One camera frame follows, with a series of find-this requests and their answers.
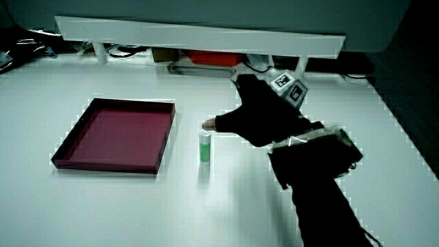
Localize black cable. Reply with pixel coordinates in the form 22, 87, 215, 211
108, 47, 149, 59
242, 60, 272, 74

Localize brown cardboard box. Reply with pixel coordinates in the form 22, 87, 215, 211
151, 47, 180, 64

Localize black plastic bag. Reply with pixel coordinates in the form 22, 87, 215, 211
0, 26, 56, 73

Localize red box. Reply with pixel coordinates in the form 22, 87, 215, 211
186, 49, 245, 68

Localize maroon square tray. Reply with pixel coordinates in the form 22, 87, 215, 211
50, 97, 177, 176

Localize grey flat frame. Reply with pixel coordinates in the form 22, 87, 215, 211
167, 62, 238, 79

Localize white raised shelf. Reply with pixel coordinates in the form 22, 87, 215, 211
54, 15, 346, 75

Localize person's right hand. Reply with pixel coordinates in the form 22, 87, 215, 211
202, 71, 324, 148

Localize green white glue stick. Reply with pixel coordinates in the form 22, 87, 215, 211
198, 130, 213, 164

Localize person's right forearm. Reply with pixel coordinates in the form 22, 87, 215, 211
268, 124, 383, 247

